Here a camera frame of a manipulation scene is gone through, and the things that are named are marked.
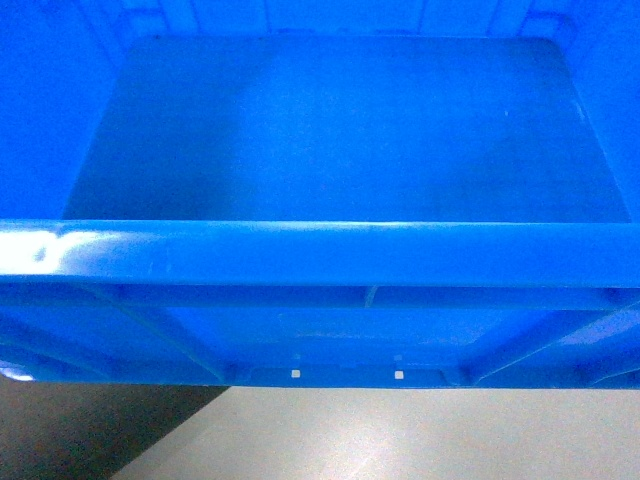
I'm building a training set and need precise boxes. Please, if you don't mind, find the large blue plastic crate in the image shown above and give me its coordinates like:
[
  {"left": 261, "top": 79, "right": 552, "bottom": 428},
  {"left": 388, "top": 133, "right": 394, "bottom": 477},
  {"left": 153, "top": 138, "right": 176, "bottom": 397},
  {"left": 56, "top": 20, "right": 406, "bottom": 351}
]
[{"left": 1, "top": 1, "right": 639, "bottom": 389}]

